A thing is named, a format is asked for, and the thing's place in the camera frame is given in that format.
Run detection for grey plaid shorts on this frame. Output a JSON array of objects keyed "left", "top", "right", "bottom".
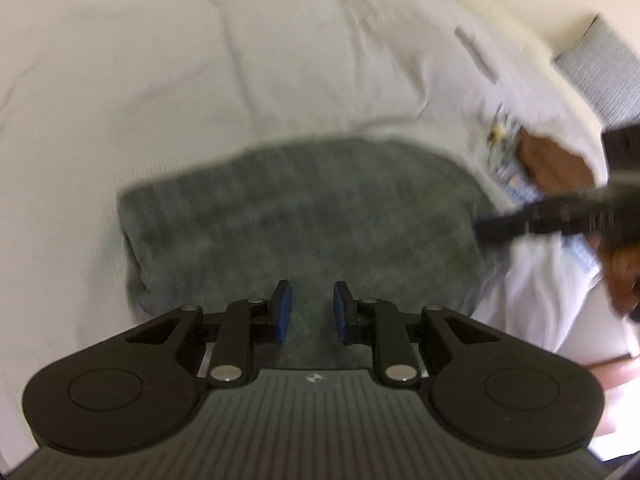
[{"left": 118, "top": 139, "right": 511, "bottom": 368}]

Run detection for brown folded garment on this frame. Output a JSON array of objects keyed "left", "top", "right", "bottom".
[{"left": 516, "top": 128, "right": 596, "bottom": 195}]

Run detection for grey pillow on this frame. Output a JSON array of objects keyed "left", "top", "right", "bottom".
[{"left": 553, "top": 15, "right": 639, "bottom": 129}]

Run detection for blue striped folded garment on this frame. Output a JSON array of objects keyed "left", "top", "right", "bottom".
[{"left": 487, "top": 104, "right": 602, "bottom": 287}]

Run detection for black smartphone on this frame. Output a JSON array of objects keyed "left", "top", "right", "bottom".
[{"left": 454, "top": 26, "right": 499, "bottom": 84}]

